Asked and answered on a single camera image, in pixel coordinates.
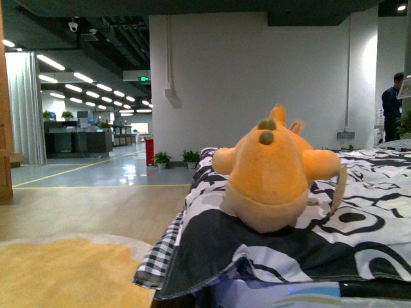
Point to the right potted plant by wall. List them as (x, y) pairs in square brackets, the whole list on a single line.
[(191, 158)]

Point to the white curtain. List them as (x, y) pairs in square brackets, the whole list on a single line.
[(26, 107)]

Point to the potted plant by wall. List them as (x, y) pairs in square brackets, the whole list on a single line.
[(191, 158), (162, 159)]

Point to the black white patterned bedspread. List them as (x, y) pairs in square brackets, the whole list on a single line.
[(363, 246)]

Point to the left potted plant by wall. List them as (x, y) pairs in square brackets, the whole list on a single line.
[(162, 159)]

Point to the orange plush dinosaur toy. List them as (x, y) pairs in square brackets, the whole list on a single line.
[(271, 170)]

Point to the white security camera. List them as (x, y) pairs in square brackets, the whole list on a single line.
[(73, 26)]

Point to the yellow round rug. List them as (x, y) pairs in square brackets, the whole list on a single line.
[(75, 270)]

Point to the blue patterned bed sheet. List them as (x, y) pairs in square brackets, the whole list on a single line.
[(256, 293)]

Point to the person in dark blue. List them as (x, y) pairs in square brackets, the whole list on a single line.
[(391, 108)]

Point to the dark reception counter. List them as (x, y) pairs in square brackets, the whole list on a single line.
[(63, 139)]

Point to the wooden cabinet at left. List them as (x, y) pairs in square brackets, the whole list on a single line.
[(8, 156)]

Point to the red fire extinguisher box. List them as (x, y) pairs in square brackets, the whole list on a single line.
[(149, 152)]

